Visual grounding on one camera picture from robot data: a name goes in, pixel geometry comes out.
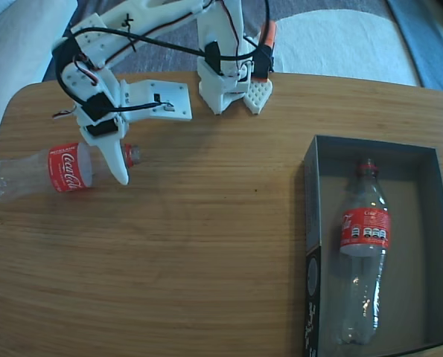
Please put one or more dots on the clear bottle script logo label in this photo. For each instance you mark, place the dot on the clear bottle script logo label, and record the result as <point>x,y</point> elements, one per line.
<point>64,171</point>

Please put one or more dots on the clear bottle nutrition print label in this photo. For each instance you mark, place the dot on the clear bottle nutrition print label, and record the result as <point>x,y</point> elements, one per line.
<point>364,230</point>

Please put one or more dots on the grey cardboard box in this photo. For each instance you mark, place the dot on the grey cardboard box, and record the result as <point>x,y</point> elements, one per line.
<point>411,186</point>

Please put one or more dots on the dark grey carpet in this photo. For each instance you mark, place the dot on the dark grey carpet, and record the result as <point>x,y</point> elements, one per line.
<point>158,63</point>

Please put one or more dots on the white sofa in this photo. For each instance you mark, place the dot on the white sofa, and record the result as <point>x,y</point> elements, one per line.
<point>12,44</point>

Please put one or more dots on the blue-grey mat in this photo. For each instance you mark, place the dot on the blue-grey mat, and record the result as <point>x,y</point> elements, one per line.
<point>426,48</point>

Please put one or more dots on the flat white camera mount plate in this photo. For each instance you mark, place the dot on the flat white camera mount plate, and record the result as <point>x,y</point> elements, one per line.
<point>146,96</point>

